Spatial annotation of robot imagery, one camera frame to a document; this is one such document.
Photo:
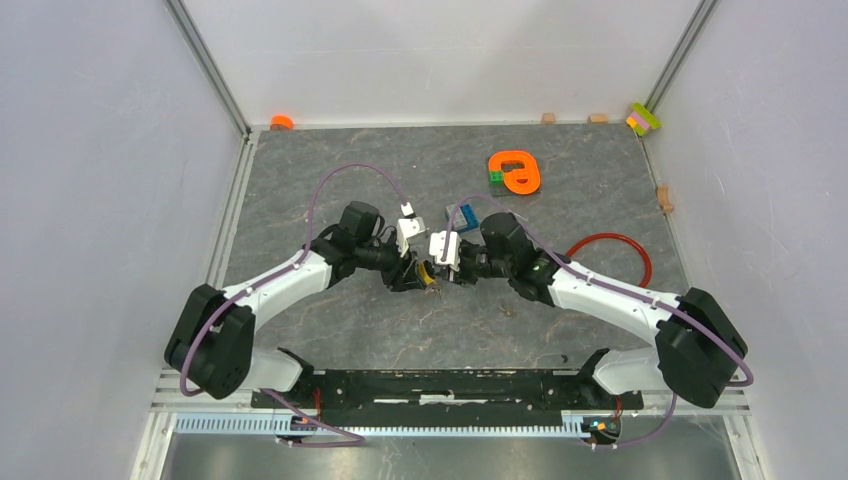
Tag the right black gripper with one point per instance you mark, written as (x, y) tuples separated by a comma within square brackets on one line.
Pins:
[(461, 272)]

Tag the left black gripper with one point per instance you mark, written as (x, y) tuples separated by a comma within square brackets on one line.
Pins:
[(402, 276)]

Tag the yellow black padlock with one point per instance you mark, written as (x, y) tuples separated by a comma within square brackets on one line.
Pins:
[(426, 274)]

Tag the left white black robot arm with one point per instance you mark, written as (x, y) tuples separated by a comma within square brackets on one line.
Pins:
[(212, 345)]

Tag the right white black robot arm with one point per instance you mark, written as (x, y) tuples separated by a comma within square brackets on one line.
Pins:
[(693, 349)]

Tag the small silver key bunch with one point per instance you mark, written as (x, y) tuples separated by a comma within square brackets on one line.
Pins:
[(435, 290)]

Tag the grey blue brick stack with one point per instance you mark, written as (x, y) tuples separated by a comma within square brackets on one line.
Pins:
[(462, 217)]

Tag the orange track on grey plate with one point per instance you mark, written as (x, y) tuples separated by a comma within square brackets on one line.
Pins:
[(513, 173)]

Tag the orange round cap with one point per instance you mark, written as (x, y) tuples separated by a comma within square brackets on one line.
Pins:
[(281, 122)]

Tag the curved wooden piece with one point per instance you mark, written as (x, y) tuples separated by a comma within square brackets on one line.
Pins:
[(664, 200)]

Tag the green pink yellow brick stack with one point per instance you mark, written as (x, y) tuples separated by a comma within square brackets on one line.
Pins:
[(641, 120)]

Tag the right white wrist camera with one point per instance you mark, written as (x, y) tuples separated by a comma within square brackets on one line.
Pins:
[(444, 249)]

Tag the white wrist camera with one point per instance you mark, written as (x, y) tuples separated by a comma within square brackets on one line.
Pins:
[(444, 249), (410, 226)]

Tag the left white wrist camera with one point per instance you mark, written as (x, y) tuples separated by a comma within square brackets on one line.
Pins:
[(410, 226)]

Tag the light blue toothed cable duct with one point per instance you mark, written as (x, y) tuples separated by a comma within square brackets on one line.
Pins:
[(282, 424)]

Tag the aluminium frame rails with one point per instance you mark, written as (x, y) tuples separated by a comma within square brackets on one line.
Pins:
[(151, 457)]

